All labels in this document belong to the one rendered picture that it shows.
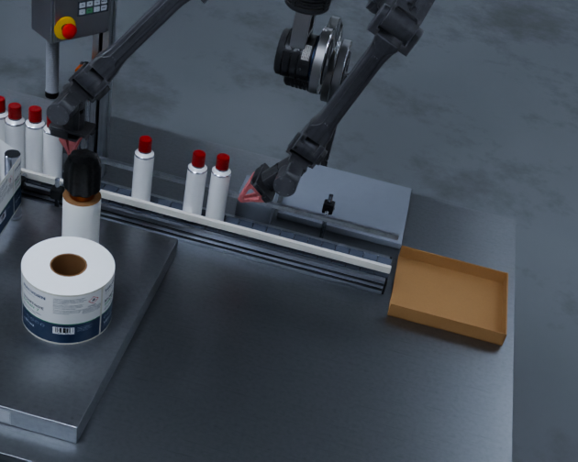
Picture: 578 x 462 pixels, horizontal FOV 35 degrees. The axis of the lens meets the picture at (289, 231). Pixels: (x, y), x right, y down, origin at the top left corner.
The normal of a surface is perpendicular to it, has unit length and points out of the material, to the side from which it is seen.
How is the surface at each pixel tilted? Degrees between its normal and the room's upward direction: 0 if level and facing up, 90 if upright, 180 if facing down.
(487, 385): 0
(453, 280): 0
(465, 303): 0
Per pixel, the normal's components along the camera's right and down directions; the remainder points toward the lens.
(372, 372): 0.17, -0.79
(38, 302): -0.40, 0.50
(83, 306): 0.44, 0.59
